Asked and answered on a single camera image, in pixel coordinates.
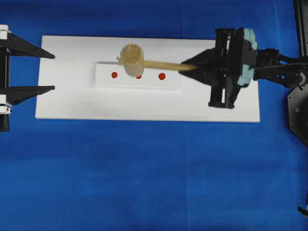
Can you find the black object bottom right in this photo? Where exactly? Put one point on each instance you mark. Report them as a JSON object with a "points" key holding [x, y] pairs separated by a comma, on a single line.
{"points": [[304, 210]]}

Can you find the wooden mallet hammer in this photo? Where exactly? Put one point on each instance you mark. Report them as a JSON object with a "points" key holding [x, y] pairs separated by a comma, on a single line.
{"points": [[132, 59]]}

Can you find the black block left edge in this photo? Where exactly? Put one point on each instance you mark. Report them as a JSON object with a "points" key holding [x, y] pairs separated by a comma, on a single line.
{"points": [[4, 122]]}

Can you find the large white board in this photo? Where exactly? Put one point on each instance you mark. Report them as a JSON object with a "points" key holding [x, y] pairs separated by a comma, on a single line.
{"points": [[72, 72]]}

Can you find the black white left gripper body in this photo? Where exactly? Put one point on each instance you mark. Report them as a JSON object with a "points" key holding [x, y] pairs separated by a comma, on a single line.
{"points": [[5, 108]]}

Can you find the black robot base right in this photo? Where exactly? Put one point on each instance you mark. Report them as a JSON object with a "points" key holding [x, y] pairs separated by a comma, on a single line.
{"points": [[298, 98]]}

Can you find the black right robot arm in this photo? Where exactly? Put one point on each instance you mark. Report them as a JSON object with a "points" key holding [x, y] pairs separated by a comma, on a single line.
{"points": [[236, 60]]}

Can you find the blue table cloth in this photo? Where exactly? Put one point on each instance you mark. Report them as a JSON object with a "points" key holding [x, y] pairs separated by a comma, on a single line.
{"points": [[83, 175]]}

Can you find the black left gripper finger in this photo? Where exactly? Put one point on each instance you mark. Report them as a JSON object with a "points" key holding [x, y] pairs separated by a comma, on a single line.
{"points": [[16, 95], [20, 47]]}

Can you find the black teal wrist camera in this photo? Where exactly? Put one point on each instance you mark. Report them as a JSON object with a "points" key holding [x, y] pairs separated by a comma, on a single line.
{"points": [[246, 48]]}

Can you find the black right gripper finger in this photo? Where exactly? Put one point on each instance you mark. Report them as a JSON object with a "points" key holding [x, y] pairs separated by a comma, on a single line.
{"points": [[206, 57], [201, 75]]}

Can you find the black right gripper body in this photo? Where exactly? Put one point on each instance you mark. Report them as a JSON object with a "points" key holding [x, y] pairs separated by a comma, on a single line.
{"points": [[223, 91]]}

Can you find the small white marked plate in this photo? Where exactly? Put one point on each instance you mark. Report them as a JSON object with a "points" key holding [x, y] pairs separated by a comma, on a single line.
{"points": [[111, 75]]}

